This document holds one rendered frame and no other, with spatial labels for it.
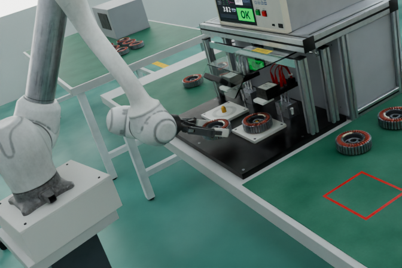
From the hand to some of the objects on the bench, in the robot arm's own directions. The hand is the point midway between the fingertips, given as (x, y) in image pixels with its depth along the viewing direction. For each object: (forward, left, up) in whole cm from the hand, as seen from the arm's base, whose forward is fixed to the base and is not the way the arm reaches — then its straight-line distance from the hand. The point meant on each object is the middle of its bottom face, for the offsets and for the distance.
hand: (215, 128), depth 170 cm
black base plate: (+18, +5, -8) cm, 20 cm away
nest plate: (+14, -6, -7) cm, 17 cm away
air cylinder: (+33, +15, -6) cm, 36 cm away
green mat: (+50, +65, -4) cm, 82 cm away
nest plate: (+18, +17, -5) cm, 26 cm away
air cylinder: (+28, -9, -8) cm, 31 cm away
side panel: (+50, -33, -12) cm, 61 cm away
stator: (+14, -6, -6) cm, 17 cm away
